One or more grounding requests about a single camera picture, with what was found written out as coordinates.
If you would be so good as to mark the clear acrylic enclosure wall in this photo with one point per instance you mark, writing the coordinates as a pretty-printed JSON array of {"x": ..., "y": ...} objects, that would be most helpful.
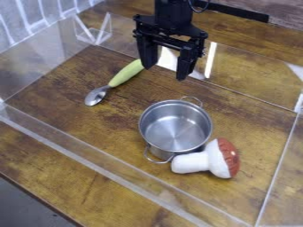
[{"x": 77, "y": 155}]

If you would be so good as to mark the black bar in background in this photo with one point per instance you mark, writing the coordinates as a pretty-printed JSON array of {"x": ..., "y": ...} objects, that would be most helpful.
[{"x": 248, "y": 14}]

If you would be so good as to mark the green handled metal spoon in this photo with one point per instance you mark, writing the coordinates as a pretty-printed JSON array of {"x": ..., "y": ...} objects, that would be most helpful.
[{"x": 98, "y": 94}]

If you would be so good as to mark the plush red white mushroom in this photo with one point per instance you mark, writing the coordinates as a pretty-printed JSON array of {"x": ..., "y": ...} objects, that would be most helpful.
[{"x": 220, "y": 158}]

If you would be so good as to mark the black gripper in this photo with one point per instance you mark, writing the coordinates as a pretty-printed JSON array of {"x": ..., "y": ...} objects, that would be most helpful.
[{"x": 169, "y": 28}]

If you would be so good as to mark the small steel pot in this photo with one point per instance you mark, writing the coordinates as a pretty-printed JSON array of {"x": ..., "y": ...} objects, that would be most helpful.
[{"x": 176, "y": 127}]

